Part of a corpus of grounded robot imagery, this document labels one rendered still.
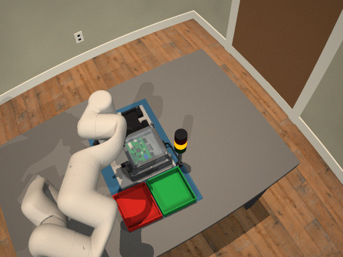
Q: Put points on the green bin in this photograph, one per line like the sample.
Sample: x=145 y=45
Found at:
x=171 y=191

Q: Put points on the red bin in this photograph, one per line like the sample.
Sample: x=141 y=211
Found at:
x=137 y=207

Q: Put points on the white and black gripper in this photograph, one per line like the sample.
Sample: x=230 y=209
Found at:
x=97 y=142

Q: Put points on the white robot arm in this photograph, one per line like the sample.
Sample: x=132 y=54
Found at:
x=51 y=210

